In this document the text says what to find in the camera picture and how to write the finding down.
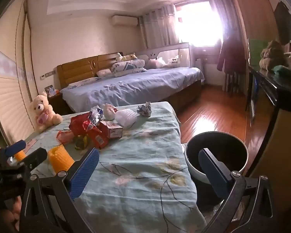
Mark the pink paper card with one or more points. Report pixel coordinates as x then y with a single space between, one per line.
31 142

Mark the grey white bed guard rail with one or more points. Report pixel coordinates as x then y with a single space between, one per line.
165 51

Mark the blue silver bag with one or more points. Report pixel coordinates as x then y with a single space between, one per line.
97 114

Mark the orange yellow object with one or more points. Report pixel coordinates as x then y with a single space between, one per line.
20 155

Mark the person's left hand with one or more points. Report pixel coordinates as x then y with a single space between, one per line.
7 219

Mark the small white pillow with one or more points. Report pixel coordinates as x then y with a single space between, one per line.
103 72

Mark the teal cloth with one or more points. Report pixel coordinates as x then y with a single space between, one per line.
282 70

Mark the white red plastic bag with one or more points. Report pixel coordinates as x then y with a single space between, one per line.
109 111

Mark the red packet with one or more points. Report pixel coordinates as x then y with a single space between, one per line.
98 138

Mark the blue white patterned pillow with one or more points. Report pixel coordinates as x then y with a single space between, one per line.
127 66

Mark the red snack bag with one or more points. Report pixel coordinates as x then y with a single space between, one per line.
81 123

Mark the bright window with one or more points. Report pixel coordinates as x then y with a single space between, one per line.
196 21

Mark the cream teddy bear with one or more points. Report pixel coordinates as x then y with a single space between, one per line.
42 111

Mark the dark wooden nightstand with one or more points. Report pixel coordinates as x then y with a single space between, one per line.
58 104

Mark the black television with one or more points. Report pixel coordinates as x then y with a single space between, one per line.
285 21

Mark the yellow stuffed toy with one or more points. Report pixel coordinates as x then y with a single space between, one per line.
129 57

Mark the black bin with white rim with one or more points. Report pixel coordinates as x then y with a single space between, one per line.
220 143

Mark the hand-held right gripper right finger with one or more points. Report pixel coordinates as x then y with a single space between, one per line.
213 172

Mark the brown plush toy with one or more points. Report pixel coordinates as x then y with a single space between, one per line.
271 55

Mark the orange pink wrapper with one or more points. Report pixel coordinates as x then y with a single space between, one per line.
64 136

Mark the wall switch panel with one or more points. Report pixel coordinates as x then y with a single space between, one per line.
48 75

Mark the silver foil mat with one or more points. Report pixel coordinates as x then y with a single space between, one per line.
215 211

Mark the wooden desk with drawers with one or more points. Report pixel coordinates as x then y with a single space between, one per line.
207 53

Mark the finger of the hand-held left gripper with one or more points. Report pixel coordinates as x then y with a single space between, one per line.
35 157
14 147

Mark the wooden wardrobe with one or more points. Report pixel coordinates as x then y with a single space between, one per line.
252 12

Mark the bed with blue sheet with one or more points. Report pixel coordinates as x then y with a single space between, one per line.
135 85

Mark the coat stand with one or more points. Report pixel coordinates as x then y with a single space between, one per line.
231 81

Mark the white stuffed toy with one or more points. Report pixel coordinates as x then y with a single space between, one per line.
118 57

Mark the black top cabinet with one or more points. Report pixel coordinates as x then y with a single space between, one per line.
276 89

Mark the cream sliding wardrobe door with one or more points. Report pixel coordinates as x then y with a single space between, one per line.
12 77

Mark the light blue floral tablecloth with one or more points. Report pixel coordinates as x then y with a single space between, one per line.
135 155

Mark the dark red coat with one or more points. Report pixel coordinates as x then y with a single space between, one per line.
230 53

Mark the white air conditioner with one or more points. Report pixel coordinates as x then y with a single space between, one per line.
125 20

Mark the wooden headboard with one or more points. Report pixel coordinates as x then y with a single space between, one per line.
82 66

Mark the grey beige curtain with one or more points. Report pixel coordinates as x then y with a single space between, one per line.
220 9
157 26

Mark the small silver wrapper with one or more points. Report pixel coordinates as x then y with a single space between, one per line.
145 109

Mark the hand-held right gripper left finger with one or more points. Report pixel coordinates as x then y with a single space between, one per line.
84 172

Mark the flat blue print pillow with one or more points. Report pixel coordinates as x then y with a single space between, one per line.
83 82

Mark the photo frame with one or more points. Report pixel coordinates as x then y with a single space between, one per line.
49 91

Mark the stack of green boxes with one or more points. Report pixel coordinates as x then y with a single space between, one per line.
255 51

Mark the pink plush toy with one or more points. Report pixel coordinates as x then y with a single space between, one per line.
155 63

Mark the dark yellow green wrapper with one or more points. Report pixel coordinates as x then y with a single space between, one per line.
81 142

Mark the red box with white label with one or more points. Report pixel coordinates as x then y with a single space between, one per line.
111 129

